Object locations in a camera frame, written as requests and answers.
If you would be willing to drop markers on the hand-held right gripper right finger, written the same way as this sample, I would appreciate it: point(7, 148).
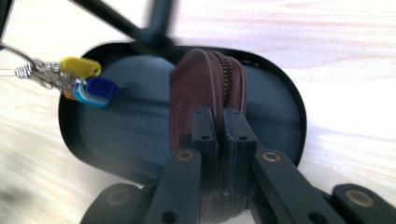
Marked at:
point(238, 146)

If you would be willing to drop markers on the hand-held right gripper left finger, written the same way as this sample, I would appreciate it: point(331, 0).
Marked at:
point(207, 140)

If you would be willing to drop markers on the brown leather zip pouch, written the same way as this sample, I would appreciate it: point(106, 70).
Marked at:
point(193, 93)

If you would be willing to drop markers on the black oval tray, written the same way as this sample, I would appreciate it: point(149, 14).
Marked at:
point(134, 130)

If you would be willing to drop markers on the yellow key tag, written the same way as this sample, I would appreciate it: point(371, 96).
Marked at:
point(79, 67)

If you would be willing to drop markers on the dark blue key tag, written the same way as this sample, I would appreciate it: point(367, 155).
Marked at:
point(102, 88)

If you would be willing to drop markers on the light blue key tag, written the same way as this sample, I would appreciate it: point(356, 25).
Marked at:
point(90, 101)

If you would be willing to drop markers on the black metal stand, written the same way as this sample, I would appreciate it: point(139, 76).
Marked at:
point(152, 31)

